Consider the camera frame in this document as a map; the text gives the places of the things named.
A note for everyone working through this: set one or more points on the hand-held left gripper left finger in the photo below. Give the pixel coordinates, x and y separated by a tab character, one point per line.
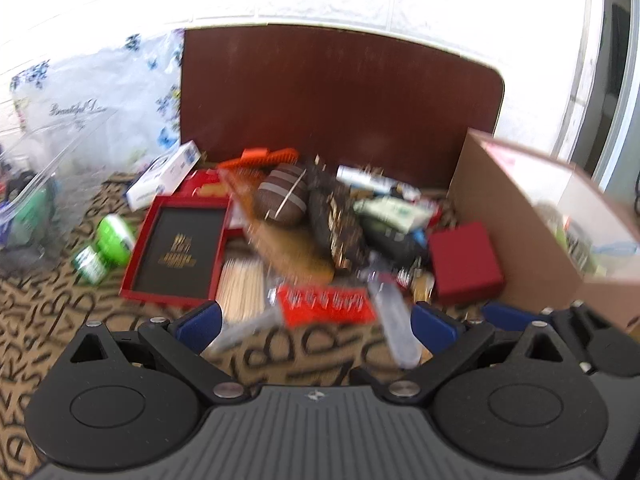
199	321

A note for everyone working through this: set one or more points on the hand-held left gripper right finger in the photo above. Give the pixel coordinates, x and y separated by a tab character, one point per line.
434	324

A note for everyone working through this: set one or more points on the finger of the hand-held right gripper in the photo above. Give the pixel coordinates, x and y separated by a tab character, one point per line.
505	316

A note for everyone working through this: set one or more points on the bag of wooden sticks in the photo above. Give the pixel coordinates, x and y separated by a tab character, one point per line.
242	285

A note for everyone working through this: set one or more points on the red square box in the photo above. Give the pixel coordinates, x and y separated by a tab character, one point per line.
465	260

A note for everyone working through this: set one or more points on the red tray with black insert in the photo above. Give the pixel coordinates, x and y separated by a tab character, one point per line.
175	250

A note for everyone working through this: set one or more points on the black pouch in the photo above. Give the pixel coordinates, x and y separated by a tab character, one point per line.
395	245

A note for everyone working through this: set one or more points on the labelled cardboard box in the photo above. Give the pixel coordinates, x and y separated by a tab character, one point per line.
510	220

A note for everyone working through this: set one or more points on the red packet of bulbs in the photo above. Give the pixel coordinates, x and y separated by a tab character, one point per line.
325	306

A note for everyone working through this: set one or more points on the cork coasters in bag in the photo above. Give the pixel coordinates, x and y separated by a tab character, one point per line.
295	255

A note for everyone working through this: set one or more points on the green tape roll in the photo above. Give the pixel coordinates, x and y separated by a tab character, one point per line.
116	239

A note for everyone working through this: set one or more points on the white and green tube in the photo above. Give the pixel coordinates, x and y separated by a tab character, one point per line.
395	212

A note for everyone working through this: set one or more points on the small green bottle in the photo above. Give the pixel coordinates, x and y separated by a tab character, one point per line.
90	264

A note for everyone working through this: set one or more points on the red gift box base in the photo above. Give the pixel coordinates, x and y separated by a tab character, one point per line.
206	185

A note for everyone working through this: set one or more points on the letter patterned tablecloth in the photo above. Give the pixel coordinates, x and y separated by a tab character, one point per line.
55	320

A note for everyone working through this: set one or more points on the white and blue carton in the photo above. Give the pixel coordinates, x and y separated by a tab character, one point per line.
160	177

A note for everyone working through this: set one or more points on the brown striped pouch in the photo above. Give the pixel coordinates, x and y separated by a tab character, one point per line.
282	197

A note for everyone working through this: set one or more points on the orange comb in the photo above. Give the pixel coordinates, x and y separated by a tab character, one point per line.
260	157

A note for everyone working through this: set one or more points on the clear plastic container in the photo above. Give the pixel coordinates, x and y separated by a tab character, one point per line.
45	175

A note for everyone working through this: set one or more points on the white floral plastic bag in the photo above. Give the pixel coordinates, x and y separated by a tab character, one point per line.
110	90

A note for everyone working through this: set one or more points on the brown wooden board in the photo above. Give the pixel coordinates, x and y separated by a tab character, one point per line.
325	100

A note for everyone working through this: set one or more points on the white window frame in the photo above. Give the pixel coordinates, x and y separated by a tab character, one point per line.
590	60

